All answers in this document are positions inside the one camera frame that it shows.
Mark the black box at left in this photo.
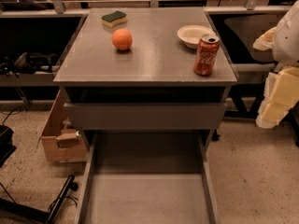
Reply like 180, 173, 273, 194
0, 125, 16, 167

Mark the white bowl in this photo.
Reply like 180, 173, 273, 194
178, 25, 215, 49

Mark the grey drawer cabinet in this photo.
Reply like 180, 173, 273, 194
55, 7, 236, 143

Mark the green yellow sponge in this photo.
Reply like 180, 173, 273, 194
101, 10, 127, 28

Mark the black headset on shelf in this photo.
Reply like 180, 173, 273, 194
0, 52, 59, 75

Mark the cardboard box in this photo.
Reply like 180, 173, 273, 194
40, 92, 89, 162

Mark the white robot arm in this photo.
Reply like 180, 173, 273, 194
253, 1, 299, 129

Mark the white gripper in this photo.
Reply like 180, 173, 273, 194
253, 27, 299, 129

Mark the black office chair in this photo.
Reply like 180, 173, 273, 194
218, 14, 282, 119

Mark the orange soda can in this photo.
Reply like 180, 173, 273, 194
193, 34, 220, 76

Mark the black stand with cables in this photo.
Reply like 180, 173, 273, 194
0, 174, 79, 224

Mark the open grey middle drawer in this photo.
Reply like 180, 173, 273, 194
75, 132, 221, 224

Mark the orange fruit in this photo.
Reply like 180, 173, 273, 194
112, 29, 133, 50

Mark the closed grey top drawer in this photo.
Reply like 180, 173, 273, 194
64, 103, 227, 131

